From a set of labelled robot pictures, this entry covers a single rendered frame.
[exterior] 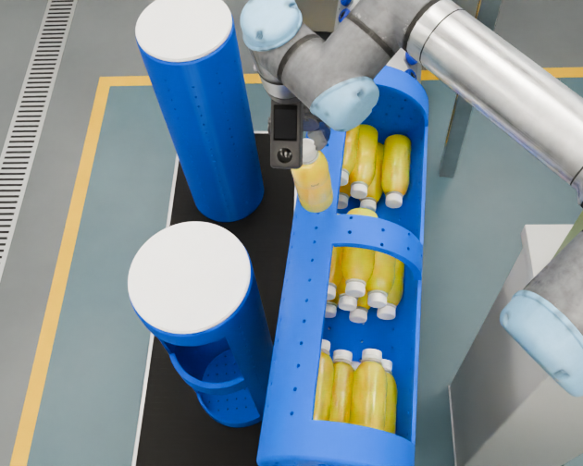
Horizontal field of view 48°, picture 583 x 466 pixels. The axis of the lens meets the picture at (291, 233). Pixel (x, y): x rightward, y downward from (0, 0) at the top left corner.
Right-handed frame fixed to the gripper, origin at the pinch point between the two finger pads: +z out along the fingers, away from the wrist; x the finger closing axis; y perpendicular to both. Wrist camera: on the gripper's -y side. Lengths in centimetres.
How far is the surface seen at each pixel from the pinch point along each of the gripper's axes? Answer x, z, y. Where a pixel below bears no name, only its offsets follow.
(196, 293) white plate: 27.9, 34.8, -18.8
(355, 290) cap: -7.6, 25.7, -19.0
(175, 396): 59, 119, -38
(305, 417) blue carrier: -0.9, 12.3, -44.0
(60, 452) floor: 102, 126, -60
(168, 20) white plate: 50, 51, 63
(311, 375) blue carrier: -1.3, 13.9, -36.9
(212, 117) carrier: 42, 74, 44
